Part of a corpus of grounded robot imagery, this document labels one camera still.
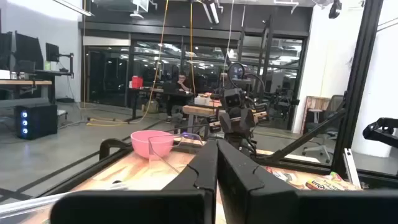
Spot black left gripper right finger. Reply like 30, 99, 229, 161
217, 139, 398, 224

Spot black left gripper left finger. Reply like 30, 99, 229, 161
49, 139, 218, 224

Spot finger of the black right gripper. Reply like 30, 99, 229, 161
219, 110, 241, 136
239, 107, 256, 134

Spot wooden workbench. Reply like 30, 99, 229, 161
182, 104, 226, 125

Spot person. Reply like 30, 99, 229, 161
165, 72, 194, 124

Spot clear plastic container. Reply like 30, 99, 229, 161
0, 182, 130, 220
147, 131, 205, 175

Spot green ramen packet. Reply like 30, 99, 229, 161
305, 172, 363, 192

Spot pink plastic bowl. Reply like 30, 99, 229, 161
130, 129, 175, 160

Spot wooden board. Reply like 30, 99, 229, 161
300, 95, 331, 125

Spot black office desk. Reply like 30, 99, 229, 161
127, 86, 195, 123

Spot grey office chair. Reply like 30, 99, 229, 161
302, 94, 345, 165

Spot red box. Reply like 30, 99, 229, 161
131, 75, 144, 90

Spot black computer tower blue lights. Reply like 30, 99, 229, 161
14, 103, 58, 141

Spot black spotlight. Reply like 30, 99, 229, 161
328, 0, 343, 19

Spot wood-topped desk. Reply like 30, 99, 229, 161
0, 79, 53, 105

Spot small black computer monitor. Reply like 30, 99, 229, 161
45, 42, 60, 63

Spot long ceiling light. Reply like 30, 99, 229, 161
52, 0, 95, 17

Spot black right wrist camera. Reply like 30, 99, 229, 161
223, 88, 247, 110

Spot black arched bracket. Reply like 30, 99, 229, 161
99, 138, 132, 161

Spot yellow hanging cable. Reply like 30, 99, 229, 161
189, 0, 196, 94
86, 0, 170, 127

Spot white metal bracket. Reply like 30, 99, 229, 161
343, 148, 362, 189

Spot black aluminium table frame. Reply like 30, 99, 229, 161
0, 0, 398, 200

